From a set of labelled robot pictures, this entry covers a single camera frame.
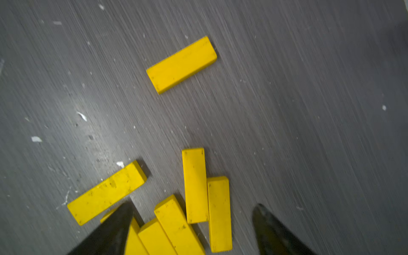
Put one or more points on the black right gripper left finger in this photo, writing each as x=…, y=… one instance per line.
x=111, y=236

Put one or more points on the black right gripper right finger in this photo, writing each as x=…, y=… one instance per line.
x=273, y=237

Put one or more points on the yellow block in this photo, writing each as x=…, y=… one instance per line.
x=134, y=245
x=179, y=231
x=107, y=193
x=155, y=240
x=220, y=225
x=195, y=184
x=185, y=63

